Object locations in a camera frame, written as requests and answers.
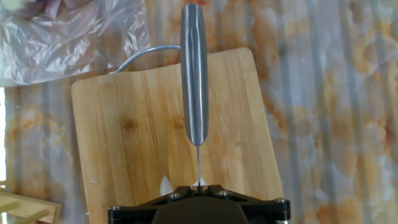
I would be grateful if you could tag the bamboo cutting board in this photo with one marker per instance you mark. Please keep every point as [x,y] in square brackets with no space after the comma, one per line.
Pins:
[140,140]

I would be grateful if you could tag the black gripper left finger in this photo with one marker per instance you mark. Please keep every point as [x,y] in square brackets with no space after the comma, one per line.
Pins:
[133,214]

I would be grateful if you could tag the crumpled clear plastic bag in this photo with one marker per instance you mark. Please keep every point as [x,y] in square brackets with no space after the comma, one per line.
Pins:
[62,46]

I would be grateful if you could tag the steel kitchen knife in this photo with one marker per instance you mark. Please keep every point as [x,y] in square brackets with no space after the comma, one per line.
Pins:
[194,77]

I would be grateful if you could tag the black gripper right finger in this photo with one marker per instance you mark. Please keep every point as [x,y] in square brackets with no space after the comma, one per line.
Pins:
[267,213]

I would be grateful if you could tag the small white onion wedge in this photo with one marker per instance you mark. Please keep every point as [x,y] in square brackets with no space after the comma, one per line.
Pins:
[165,186]

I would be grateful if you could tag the marble pattern plastic sheet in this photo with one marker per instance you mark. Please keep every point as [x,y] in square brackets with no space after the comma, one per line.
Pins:
[326,124]

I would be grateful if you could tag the wooden peg rack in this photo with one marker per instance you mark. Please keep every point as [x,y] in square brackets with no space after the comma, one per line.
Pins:
[31,207]

